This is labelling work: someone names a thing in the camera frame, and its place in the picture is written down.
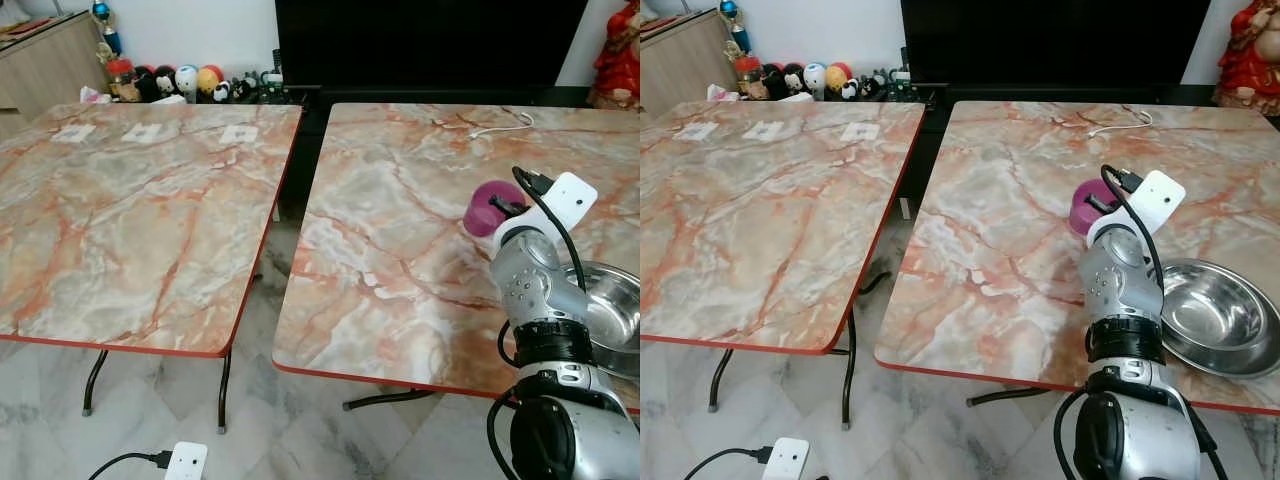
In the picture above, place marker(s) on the red gold statue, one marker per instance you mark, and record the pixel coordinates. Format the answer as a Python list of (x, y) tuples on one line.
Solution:
[(618, 60), (1250, 60)]

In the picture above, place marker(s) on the red lidded jar figure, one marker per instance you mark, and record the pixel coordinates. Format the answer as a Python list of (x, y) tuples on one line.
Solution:
[(122, 80), (748, 77)]

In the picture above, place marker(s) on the wooden cabinet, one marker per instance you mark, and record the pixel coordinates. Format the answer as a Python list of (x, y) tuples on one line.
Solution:
[(45, 65), (685, 60)]

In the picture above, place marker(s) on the white blue round figurine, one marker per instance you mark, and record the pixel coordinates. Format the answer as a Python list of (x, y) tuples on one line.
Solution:
[(814, 78), (186, 80)]

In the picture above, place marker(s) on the marble pattern folding table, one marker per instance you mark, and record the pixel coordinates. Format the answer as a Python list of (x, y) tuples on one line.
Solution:
[(760, 230), (1000, 260), (140, 230), (400, 260)]

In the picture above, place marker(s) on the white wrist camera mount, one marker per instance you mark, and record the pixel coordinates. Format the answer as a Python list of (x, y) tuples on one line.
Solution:
[(187, 462), (786, 459), (565, 203), (1150, 200)]

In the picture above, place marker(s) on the black television stand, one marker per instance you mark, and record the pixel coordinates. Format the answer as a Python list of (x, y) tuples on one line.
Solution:
[(1050, 95)]

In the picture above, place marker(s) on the blue gold trophy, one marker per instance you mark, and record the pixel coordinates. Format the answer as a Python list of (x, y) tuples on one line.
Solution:
[(737, 30), (108, 35)]

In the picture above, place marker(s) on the stainless steel bowl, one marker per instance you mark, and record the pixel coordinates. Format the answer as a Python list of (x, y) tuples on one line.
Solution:
[(1225, 315), (615, 305)]

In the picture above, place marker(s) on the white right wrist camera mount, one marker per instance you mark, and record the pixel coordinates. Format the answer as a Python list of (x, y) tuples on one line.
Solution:
[(1150, 200), (565, 203)]

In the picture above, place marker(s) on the black white panda figurine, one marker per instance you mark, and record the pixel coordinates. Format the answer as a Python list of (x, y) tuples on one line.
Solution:
[(221, 93), (850, 90)]

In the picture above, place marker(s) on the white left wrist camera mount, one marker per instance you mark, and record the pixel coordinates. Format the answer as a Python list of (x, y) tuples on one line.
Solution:
[(187, 462), (786, 459)]

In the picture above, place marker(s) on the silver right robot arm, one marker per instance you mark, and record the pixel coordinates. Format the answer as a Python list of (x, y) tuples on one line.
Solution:
[(545, 300), (1125, 300)]

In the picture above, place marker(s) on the white paper label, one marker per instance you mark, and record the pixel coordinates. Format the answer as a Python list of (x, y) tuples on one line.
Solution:
[(239, 134), (859, 131)]

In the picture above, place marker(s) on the purple plastic cup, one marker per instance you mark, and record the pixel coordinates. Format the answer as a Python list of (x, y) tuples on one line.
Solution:
[(1082, 212), (482, 213)]

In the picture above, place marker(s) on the black mouse toy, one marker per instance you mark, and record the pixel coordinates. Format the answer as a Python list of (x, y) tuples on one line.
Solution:
[(155, 85), (782, 82)]

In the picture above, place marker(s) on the yellow red round figurine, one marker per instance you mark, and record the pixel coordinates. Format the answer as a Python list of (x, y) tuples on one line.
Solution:
[(838, 76), (209, 79)]

